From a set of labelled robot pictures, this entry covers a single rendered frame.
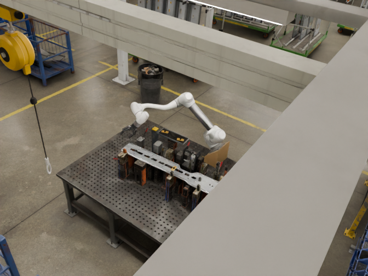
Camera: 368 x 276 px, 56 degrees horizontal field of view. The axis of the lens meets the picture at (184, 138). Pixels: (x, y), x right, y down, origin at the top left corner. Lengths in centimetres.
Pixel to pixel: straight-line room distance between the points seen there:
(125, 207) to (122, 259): 72
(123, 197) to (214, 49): 338
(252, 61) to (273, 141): 46
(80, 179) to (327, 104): 404
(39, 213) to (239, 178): 481
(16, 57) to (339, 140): 133
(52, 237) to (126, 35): 396
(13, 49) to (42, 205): 379
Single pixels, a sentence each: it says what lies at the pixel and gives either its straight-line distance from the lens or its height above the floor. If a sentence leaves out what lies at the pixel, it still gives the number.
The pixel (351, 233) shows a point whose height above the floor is 5.
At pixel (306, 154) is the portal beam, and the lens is 37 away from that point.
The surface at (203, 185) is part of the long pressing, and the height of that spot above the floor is 100.
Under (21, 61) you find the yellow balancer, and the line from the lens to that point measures 156.
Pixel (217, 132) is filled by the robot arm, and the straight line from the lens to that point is 423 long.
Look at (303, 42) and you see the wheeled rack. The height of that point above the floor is 28.
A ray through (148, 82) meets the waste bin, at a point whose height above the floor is 55.
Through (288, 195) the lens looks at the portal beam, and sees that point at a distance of 32.
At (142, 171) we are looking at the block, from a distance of 404.
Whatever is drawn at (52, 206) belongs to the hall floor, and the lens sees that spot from 511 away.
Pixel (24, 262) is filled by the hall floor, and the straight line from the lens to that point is 466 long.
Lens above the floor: 370
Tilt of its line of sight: 37 degrees down
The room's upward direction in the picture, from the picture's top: 5 degrees clockwise
